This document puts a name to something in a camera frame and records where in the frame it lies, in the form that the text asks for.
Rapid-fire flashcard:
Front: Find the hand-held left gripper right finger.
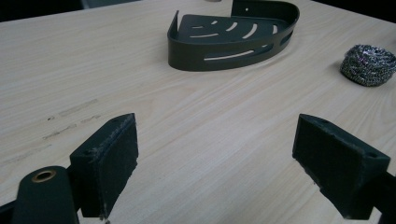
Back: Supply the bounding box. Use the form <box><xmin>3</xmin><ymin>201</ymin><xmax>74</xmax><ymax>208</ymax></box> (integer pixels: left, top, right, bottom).
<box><xmin>291</xmin><ymin>113</ymin><xmax>391</xmax><ymax>220</ymax></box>

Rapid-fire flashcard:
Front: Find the steel wool scrubber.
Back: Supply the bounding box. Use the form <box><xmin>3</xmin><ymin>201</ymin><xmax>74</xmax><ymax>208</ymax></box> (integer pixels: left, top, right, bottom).
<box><xmin>339</xmin><ymin>44</ymin><xmax>396</xmax><ymax>88</ymax></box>

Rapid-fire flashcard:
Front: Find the black corner shelf basket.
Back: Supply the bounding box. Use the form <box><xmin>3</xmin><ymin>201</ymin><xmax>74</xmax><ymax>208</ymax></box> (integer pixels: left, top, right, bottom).
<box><xmin>166</xmin><ymin>0</ymin><xmax>301</xmax><ymax>73</ymax></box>

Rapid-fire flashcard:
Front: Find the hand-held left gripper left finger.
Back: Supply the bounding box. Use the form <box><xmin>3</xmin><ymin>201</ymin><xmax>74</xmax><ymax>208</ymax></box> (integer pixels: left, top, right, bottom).
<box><xmin>68</xmin><ymin>112</ymin><xmax>139</xmax><ymax>220</ymax></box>

